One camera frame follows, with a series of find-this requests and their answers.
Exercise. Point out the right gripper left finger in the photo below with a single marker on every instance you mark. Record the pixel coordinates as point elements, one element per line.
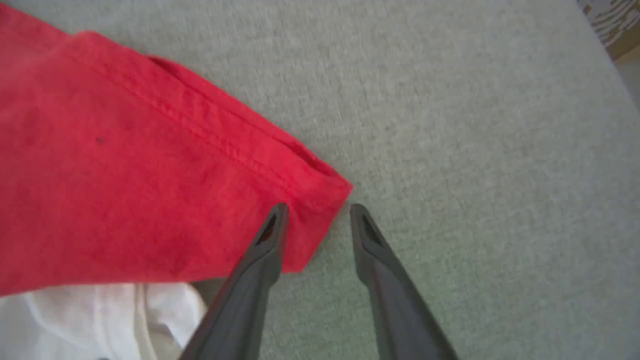
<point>245,300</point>

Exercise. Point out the grey-green fabric sofa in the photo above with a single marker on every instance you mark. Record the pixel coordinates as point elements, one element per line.
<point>475,175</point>

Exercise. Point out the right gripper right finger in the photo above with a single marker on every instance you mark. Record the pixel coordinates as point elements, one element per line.
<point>400,310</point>

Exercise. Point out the red and white garment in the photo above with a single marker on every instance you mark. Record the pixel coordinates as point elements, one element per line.
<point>125,175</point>

